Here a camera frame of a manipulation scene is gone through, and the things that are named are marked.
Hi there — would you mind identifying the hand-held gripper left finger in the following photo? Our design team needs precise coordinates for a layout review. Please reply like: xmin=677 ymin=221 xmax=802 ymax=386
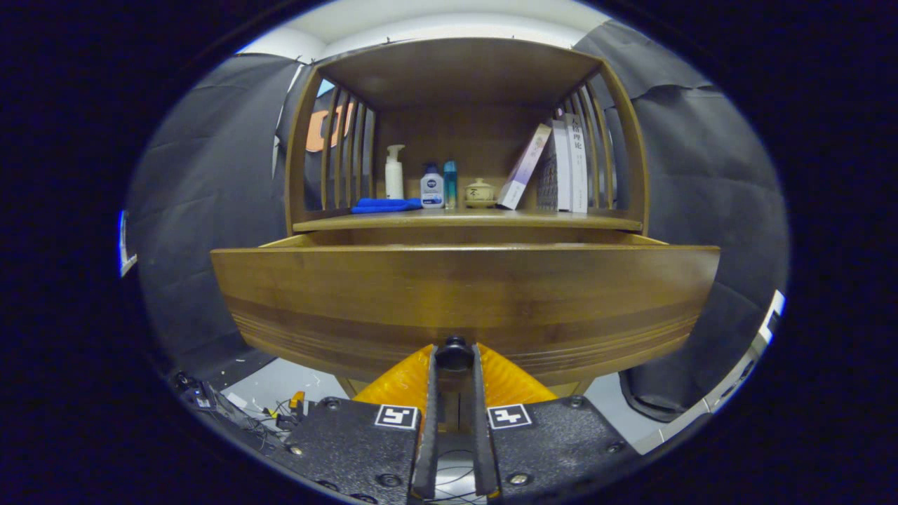
xmin=270 ymin=342 xmax=441 ymax=504

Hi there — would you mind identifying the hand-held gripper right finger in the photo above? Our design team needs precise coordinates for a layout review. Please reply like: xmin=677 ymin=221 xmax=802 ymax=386
xmin=471 ymin=342 xmax=641 ymax=502

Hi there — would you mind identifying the wooden drawer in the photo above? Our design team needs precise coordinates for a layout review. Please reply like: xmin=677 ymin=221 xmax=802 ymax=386
xmin=210 ymin=231 xmax=721 ymax=386

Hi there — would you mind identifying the wooden countertop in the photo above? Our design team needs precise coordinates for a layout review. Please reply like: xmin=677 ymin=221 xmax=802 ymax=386
xmin=293 ymin=207 xmax=643 ymax=234

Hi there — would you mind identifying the wooden cabinet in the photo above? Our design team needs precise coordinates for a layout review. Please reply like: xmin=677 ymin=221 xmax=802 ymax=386
xmin=284 ymin=36 xmax=650 ymax=400

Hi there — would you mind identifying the blue folded cloth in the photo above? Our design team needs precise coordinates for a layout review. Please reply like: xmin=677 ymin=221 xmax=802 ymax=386
xmin=351 ymin=198 xmax=423 ymax=215

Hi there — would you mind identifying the small black device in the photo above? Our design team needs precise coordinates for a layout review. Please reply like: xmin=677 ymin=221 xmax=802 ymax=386
xmin=174 ymin=372 xmax=218 ymax=411

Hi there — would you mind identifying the beige lidded teacup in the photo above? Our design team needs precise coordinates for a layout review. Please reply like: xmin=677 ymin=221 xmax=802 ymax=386
xmin=464 ymin=178 xmax=497 ymax=209

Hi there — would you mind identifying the white bottle with blue cap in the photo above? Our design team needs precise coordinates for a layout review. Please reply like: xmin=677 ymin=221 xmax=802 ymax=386
xmin=420 ymin=163 xmax=445 ymax=210

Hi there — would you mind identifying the white pump bottle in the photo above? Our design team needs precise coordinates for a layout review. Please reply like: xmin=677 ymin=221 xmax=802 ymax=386
xmin=384 ymin=144 xmax=406 ymax=201

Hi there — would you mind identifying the purple book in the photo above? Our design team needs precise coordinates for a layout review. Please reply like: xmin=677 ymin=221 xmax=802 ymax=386
xmin=497 ymin=123 xmax=552 ymax=211

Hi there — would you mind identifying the dark patterned book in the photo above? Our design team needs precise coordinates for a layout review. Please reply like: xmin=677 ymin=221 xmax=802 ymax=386
xmin=537 ymin=119 xmax=572 ymax=213

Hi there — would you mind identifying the white book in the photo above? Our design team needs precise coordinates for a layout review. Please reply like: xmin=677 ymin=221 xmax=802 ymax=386
xmin=565 ymin=114 xmax=590 ymax=214

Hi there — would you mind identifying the white device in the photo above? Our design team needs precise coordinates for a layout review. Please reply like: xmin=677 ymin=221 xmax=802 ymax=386
xmin=705 ymin=289 xmax=786 ymax=415

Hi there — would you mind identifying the white panel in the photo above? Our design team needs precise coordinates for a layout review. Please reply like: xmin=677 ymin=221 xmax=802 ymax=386
xmin=118 ymin=209 xmax=138 ymax=278

